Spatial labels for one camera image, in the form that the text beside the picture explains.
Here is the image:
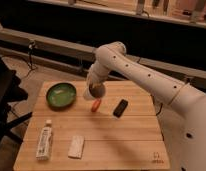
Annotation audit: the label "white ceramic cup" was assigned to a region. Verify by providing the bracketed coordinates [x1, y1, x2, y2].
[83, 84, 106, 100]

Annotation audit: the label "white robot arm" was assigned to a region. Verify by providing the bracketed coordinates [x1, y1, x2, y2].
[84, 42, 206, 171]

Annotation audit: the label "green ceramic bowl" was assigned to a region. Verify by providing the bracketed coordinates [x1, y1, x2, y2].
[46, 82, 77, 108]

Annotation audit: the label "orange carrot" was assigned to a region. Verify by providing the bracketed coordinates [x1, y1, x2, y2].
[91, 99, 102, 112]

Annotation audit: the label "black rectangular block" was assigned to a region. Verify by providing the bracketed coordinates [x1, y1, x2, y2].
[113, 99, 128, 117]

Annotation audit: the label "wooden folding table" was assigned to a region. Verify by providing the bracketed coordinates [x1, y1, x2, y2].
[14, 81, 170, 171]

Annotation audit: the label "white plastic bottle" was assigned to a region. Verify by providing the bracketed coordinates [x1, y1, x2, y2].
[36, 119, 52, 161]

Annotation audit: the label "black chair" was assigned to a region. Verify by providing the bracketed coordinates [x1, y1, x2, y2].
[0, 57, 32, 144]

